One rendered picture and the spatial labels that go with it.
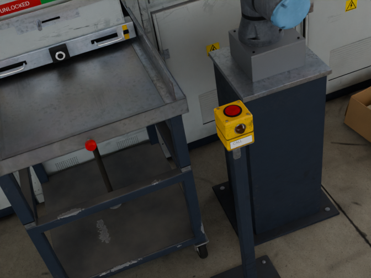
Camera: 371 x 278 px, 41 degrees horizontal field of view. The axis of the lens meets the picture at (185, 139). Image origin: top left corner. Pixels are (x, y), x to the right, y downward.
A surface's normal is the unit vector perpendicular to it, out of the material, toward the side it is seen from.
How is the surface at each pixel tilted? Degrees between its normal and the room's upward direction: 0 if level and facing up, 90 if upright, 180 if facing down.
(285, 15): 97
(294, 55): 90
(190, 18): 90
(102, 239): 0
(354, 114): 76
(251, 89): 0
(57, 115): 0
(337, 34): 90
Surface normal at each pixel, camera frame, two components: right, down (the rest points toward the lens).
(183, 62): 0.33, 0.59
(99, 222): -0.14, -0.74
